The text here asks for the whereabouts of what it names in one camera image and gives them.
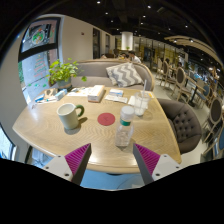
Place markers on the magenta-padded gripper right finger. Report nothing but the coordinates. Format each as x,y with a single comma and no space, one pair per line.
150,160

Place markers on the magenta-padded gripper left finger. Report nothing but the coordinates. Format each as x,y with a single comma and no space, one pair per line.
76,160

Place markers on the clear plastic water bottle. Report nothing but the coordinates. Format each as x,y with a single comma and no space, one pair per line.
124,133

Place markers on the dark grey tufted armchair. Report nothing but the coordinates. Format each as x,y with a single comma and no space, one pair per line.
183,125

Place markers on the flat round red coaster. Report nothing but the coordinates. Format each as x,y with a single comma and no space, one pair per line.
106,119

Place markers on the clear plastic cup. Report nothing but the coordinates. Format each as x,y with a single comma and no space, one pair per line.
141,105

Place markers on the white paper napkin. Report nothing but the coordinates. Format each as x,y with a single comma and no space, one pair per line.
131,100

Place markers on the small light blue box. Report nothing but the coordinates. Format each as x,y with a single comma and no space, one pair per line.
61,94

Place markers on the printed leaflet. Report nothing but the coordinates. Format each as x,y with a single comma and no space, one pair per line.
79,92

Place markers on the white cardboard tissue box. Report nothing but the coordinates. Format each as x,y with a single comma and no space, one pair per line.
96,94

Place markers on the white printed paper sheet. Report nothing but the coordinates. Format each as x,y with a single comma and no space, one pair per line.
116,99

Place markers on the white drinking straw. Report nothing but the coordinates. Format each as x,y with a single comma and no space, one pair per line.
144,86

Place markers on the small white blue box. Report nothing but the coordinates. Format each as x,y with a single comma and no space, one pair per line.
116,92

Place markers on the group of dining chairs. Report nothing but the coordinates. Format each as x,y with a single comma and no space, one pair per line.
181,78

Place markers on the grey chevron pillow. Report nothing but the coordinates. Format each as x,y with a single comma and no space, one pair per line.
125,75

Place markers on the potted green plant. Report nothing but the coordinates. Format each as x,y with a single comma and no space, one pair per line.
63,71

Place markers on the grey curved sofa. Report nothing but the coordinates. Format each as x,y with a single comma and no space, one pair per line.
93,71

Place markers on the person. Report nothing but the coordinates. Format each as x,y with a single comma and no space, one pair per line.
134,58

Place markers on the group of ceiling lights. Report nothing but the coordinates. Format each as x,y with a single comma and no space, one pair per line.
149,6

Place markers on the framed wall poster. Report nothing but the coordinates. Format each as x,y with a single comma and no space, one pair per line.
40,35

